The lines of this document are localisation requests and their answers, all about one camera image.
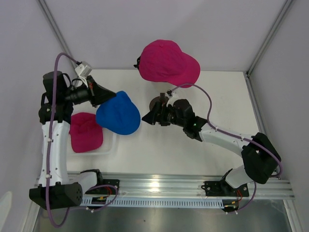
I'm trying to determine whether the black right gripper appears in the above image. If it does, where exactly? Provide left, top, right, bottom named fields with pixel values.
left=141, top=101, right=185, bottom=128

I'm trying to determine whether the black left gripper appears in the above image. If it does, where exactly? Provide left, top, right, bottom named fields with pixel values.
left=63, top=75, right=116, bottom=107

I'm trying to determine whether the cream mannequin head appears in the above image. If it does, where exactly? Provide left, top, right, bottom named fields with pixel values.
left=152, top=82, right=176, bottom=93

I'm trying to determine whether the pink cap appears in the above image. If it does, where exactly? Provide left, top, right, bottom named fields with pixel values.
left=70, top=112, right=103, bottom=153
left=133, top=40, right=201, bottom=88

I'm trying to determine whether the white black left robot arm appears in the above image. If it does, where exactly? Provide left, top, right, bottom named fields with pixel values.
left=29, top=71, right=116, bottom=210

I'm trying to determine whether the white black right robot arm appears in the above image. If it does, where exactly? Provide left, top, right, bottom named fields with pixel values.
left=142, top=99, right=281, bottom=196

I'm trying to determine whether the dark brown round stand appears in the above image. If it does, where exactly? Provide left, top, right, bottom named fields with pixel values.
left=149, top=92, right=171, bottom=112

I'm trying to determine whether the white plastic basket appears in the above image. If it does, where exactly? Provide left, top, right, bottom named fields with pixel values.
left=67, top=129, right=118, bottom=157

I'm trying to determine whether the left aluminium corner profile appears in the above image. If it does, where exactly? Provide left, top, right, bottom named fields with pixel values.
left=36, top=0, right=81, bottom=75

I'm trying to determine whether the aluminium corner profile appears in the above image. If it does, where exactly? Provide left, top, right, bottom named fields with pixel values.
left=246, top=0, right=295, bottom=78
left=36, top=0, right=81, bottom=75

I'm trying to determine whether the right aluminium corner profile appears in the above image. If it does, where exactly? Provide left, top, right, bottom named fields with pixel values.
left=246, top=0, right=295, bottom=78

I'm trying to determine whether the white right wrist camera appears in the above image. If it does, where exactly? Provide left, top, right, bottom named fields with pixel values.
left=165, top=90, right=180, bottom=107

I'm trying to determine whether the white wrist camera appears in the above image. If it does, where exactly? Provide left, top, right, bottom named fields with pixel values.
left=75, top=61, right=92, bottom=80
left=165, top=90, right=180, bottom=107

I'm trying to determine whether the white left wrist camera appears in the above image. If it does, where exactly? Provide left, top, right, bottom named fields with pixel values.
left=75, top=61, right=92, bottom=80

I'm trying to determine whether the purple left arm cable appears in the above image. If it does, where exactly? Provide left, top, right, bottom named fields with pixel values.
left=45, top=52, right=119, bottom=228

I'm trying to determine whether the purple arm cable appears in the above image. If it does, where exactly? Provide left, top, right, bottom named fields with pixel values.
left=45, top=52, right=119, bottom=228
left=168, top=83, right=284, bottom=177

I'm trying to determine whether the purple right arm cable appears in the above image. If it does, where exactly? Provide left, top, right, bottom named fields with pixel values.
left=168, top=83, right=284, bottom=177

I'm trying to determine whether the aluminium mounting rail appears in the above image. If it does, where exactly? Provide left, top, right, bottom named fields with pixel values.
left=102, top=173, right=295, bottom=200

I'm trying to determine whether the white slotted cable duct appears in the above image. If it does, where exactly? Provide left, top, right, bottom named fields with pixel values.
left=81, top=198, right=225, bottom=208

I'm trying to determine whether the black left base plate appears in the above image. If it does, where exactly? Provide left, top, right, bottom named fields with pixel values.
left=94, top=179, right=120, bottom=195

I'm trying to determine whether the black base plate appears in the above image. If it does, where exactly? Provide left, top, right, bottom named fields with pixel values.
left=94, top=179, right=120, bottom=195
left=201, top=180, right=249, bottom=197

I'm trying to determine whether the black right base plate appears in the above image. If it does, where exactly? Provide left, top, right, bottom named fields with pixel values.
left=201, top=180, right=249, bottom=197

